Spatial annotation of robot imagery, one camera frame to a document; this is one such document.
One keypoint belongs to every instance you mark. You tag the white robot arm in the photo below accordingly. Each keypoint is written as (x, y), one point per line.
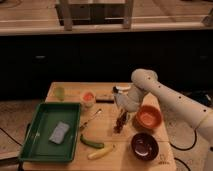
(197, 115)

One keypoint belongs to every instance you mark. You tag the yellow banana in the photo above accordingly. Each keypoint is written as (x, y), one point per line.
(100, 153)

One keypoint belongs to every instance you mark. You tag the dark brown bowl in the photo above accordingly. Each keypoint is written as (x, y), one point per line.
(144, 146)

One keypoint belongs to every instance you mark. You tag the green plastic tray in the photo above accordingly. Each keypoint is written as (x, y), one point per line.
(38, 147)

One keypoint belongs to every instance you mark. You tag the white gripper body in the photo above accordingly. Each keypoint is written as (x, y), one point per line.
(129, 97)

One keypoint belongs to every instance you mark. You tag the blue sponge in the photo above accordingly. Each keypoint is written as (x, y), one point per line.
(59, 133)

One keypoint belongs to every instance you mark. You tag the green chili pepper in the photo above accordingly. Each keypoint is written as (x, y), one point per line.
(93, 144)

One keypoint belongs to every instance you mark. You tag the green cup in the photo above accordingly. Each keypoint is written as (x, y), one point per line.
(59, 93)

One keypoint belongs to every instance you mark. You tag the wooden chair frame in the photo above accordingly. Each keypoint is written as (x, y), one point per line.
(94, 12)

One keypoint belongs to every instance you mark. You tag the white cup orange contents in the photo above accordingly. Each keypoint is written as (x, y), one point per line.
(88, 99)

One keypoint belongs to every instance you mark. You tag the dark purple grapes bunch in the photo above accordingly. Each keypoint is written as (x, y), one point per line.
(121, 121)

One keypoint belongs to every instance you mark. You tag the black rectangular block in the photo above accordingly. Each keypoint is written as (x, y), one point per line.
(104, 99)

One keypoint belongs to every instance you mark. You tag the orange bowl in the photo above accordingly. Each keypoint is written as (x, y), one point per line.
(149, 117)

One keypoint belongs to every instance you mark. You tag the metal spoon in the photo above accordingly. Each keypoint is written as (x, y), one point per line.
(90, 119)

